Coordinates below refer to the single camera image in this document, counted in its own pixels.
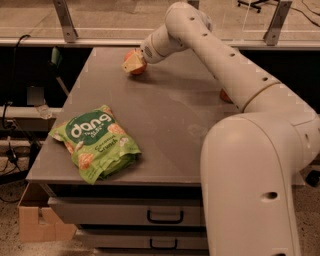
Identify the cardboard box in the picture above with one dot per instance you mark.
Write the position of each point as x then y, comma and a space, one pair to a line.
37, 221

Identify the red apple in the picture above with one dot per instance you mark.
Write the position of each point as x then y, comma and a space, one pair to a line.
138, 68

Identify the left metal railing bracket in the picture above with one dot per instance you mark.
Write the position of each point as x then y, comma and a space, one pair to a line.
69, 32

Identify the green Dang chips bag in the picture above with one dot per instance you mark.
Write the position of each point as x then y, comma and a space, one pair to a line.
98, 145

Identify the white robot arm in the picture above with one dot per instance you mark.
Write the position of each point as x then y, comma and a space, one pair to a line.
249, 161

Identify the red Coca-Cola can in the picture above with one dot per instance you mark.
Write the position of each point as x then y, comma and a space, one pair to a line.
225, 97

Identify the black office chair base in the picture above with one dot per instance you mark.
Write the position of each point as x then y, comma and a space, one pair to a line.
256, 4

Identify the black caster wheel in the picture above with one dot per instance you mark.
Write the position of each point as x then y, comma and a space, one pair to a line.
313, 178

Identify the right metal railing bracket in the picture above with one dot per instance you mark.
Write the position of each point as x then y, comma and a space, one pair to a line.
273, 32

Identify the grey drawer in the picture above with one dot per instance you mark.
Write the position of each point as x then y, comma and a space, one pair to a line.
128, 211
143, 239

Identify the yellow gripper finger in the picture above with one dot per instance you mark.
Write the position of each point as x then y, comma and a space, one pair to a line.
134, 61

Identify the grey drawer cabinet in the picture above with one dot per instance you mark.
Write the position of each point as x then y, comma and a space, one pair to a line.
168, 111

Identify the top grey drawer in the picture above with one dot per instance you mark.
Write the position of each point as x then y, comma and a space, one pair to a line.
128, 211

